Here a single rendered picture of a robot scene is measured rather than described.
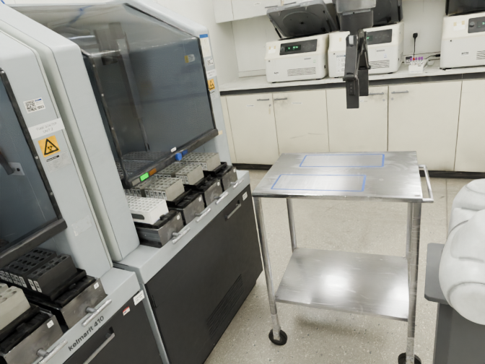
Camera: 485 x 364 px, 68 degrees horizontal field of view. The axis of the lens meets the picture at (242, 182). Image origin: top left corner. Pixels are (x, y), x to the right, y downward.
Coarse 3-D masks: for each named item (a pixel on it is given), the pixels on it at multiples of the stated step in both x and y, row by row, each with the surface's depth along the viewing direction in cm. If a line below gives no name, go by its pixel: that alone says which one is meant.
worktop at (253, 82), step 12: (432, 60) 320; (396, 72) 290; (432, 72) 270; (444, 72) 267; (456, 72) 263; (468, 72) 260; (228, 84) 373; (240, 84) 359; (252, 84) 347; (264, 84) 336; (276, 84) 330; (288, 84) 325; (300, 84) 320
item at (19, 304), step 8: (16, 288) 93; (8, 296) 90; (16, 296) 91; (24, 296) 92; (0, 304) 87; (8, 304) 89; (16, 304) 91; (24, 304) 93; (0, 312) 87; (8, 312) 89; (16, 312) 91; (0, 320) 88; (8, 320) 89; (0, 328) 88
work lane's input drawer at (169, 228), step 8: (160, 216) 131; (168, 216) 132; (176, 216) 134; (136, 224) 131; (144, 224) 129; (160, 224) 127; (168, 224) 130; (176, 224) 134; (136, 232) 131; (144, 232) 129; (152, 232) 127; (160, 232) 127; (168, 232) 131; (176, 232) 135; (184, 232) 132; (160, 240) 127; (168, 240) 131; (176, 240) 128
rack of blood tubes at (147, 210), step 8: (128, 200) 140; (136, 200) 138; (144, 200) 137; (152, 200) 137; (160, 200) 135; (136, 208) 132; (144, 208) 130; (152, 208) 129; (160, 208) 132; (136, 216) 138; (144, 216) 128; (152, 216) 128; (152, 224) 129
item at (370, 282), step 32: (288, 160) 165; (320, 160) 159; (352, 160) 154; (384, 160) 149; (416, 160) 144; (256, 192) 139; (288, 192) 135; (320, 192) 130; (352, 192) 127; (384, 192) 123; (416, 192) 120; (416, 224) 120; (320, 256) 184; (352, 256) 180; (384, 256) 176; (416, 256) 125; (288, 288) 165; (320, 288) 162; (352, 288) 159; (384, 288) 156; (416, 288) 131
